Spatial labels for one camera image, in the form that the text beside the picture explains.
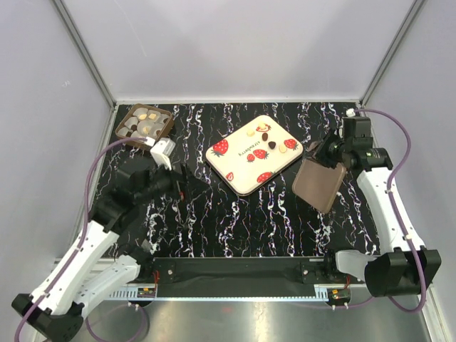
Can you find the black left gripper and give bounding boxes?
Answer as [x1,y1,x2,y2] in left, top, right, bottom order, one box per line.
[136,157,210,204]

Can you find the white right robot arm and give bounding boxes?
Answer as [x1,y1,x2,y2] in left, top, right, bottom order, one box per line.
[304,113,442,298]

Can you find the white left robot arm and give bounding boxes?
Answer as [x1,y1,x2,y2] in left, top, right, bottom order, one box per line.
[11,157,208,341]

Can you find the brown chocolate box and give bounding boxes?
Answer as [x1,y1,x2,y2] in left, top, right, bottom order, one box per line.
[113,103,175,150]

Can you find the strawberry print tray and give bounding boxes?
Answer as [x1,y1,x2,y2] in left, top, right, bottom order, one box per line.
[205,115,304,196]

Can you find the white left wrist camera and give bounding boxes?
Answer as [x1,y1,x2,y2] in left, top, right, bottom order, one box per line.
[150,138,176,170]

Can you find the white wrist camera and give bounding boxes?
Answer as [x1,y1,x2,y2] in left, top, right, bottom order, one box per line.
[150,138,176,170]
[346,108,356,118]

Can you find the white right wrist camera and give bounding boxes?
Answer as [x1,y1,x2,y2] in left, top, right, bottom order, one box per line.
[346,108,356,118]

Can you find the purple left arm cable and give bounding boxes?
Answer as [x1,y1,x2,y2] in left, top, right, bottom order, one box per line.
[13,138,156,342]

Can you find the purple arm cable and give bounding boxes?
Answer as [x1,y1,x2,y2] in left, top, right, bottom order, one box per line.
[13,138,156,342]
[351,108,428,314]

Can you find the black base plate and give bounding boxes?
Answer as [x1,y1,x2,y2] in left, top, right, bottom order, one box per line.
[133,256,347,300]

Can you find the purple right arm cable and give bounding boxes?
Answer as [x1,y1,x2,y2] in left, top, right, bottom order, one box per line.
[351,108,428,314]

